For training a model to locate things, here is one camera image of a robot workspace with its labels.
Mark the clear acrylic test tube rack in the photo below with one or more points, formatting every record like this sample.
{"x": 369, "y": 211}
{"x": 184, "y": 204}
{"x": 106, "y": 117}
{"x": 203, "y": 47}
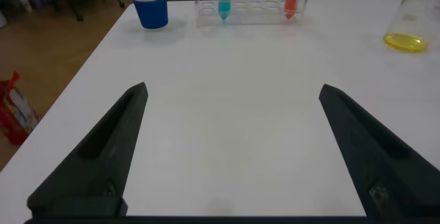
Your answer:
{"x": 258, "y": 11}

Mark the clear glass beaker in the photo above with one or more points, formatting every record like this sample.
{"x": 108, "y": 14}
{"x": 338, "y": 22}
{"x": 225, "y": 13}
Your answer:
{"x": 409, "y": 40}

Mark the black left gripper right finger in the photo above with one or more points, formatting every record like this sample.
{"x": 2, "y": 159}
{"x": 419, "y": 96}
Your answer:
{"x": 378, "y": 162}

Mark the blue paper cup white rim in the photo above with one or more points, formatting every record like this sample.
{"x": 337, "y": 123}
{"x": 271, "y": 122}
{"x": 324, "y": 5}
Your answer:
{"x": 151, "y": 12}

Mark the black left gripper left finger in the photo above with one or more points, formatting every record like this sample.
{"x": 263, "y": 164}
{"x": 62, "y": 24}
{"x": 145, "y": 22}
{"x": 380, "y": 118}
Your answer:
{"x": 99, "y": 155}

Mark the red gift bag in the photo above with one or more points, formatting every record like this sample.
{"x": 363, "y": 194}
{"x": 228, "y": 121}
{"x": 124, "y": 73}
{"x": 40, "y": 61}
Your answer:
{"x": 15, "y": 117}

